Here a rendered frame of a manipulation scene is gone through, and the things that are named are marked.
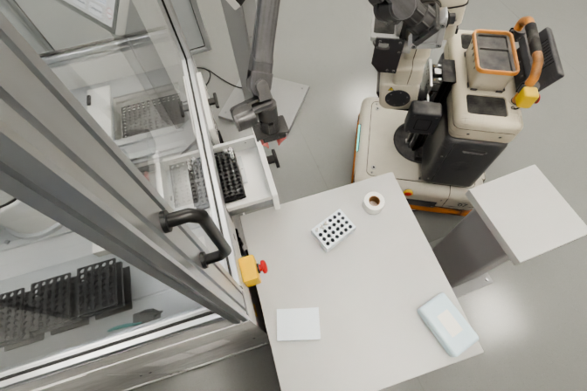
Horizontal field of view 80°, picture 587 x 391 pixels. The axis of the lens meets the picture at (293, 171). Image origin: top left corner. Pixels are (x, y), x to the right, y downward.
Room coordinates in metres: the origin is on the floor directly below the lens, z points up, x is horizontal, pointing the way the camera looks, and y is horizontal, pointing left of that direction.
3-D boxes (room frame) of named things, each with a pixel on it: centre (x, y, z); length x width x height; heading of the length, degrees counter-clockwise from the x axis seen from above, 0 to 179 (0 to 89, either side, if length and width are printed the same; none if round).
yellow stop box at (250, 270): (0.26, 0.15, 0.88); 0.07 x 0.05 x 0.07; 12
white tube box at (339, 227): (0.39, -0.12, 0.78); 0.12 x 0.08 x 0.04; 122
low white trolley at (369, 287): (0.24, -0.15, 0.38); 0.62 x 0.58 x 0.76; 12
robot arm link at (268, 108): (0.64, 0.06, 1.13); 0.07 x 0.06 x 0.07; 111
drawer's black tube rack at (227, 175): (0.57, 0.29, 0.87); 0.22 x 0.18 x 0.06; 102
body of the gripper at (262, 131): (0.64, 0.06, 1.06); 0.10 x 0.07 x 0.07; 104
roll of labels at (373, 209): (0.48, -0.27, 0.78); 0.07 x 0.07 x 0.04
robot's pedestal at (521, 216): (0.41, -0.79, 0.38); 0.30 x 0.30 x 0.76; 16
